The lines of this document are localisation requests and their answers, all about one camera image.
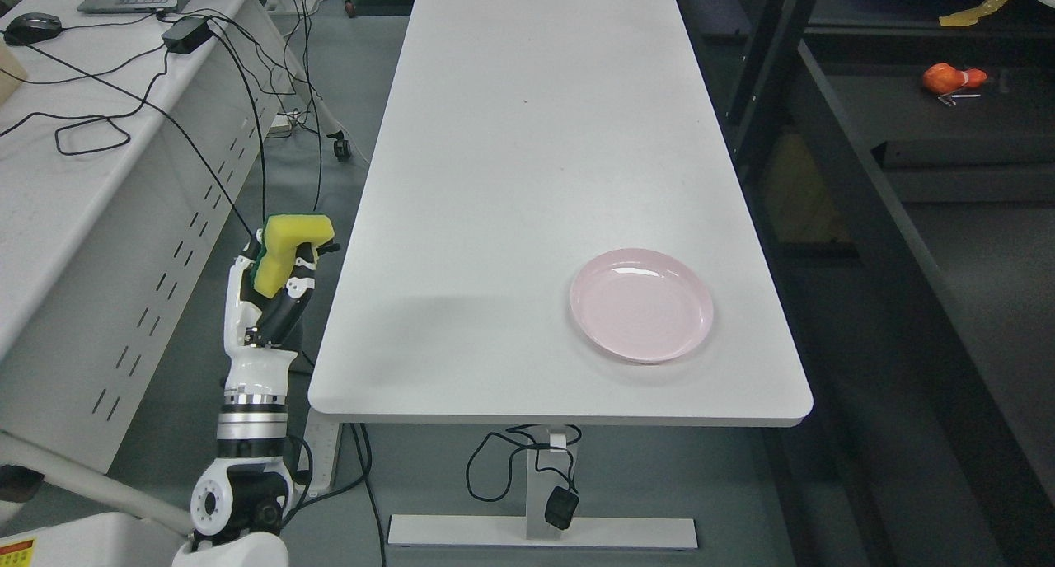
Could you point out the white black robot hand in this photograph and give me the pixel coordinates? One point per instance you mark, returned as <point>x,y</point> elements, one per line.
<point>259,332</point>

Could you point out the green yellow sponge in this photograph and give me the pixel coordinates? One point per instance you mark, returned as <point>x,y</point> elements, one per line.
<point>281,235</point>

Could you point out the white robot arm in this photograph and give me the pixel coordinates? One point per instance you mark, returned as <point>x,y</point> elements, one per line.
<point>239,503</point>

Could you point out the dark metal shelf rack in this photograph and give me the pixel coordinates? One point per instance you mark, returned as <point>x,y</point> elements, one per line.
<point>912,241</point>

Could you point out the white side desk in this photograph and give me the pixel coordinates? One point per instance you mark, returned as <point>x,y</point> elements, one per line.
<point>119,167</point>

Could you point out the black power adapter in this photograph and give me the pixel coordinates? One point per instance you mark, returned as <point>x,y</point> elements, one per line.
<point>187,35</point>

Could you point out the white table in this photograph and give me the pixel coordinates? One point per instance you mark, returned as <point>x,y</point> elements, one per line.
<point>521,139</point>

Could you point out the black table controller box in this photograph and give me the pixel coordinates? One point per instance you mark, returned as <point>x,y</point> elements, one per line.
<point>561,505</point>

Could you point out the pink round plate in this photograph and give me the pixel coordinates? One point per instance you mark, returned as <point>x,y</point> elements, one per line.
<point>641,306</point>

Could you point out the black computer mouse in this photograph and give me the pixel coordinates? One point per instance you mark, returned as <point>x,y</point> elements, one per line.
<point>31,28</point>

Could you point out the orange toy object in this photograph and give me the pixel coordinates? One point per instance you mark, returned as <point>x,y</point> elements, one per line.
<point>944,79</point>

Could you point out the yellow tape strip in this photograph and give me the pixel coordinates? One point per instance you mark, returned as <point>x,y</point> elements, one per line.
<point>972,16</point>

